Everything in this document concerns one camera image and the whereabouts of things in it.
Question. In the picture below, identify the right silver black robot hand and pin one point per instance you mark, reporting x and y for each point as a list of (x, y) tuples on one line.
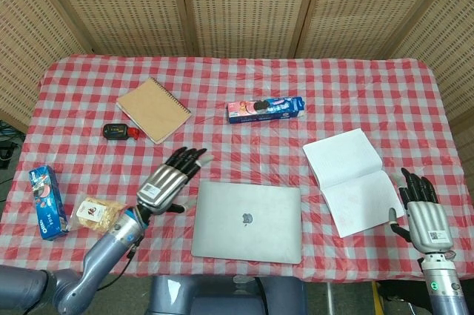
[(427, 218)]

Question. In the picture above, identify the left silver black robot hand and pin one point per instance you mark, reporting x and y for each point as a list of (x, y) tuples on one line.
[(163, 185)]

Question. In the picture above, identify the silver laptop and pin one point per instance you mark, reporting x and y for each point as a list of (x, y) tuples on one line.
[(229, 226)]

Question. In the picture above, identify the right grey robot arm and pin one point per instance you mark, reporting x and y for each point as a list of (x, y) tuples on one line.
[(444, 289)]

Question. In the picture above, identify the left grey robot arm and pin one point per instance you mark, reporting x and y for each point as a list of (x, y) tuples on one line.
[(103, 255)]

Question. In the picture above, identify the woven wooden folding screen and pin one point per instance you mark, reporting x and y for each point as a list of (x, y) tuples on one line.
[(244, 3)]

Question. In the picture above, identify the black bottle with red cap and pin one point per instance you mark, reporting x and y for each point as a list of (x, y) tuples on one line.
[(116, 131)]

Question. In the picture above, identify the brown spiral notebook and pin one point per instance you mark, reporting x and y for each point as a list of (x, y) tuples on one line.
[(153, 111)]

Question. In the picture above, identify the open white lined notebook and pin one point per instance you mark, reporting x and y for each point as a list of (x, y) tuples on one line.
[(348, 178)]

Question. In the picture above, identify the short blue cookie box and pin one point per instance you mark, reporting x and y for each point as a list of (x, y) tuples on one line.
[(48, 200)]

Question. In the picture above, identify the grey robot torso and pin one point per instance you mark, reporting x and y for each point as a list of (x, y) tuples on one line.
[(222, 298)]

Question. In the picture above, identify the long blue pink cookie box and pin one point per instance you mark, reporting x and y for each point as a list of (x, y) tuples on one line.
[(266, 109)]

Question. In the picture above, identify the red white checkered tablecloth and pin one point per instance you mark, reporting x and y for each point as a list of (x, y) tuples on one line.
[(352, 85)]

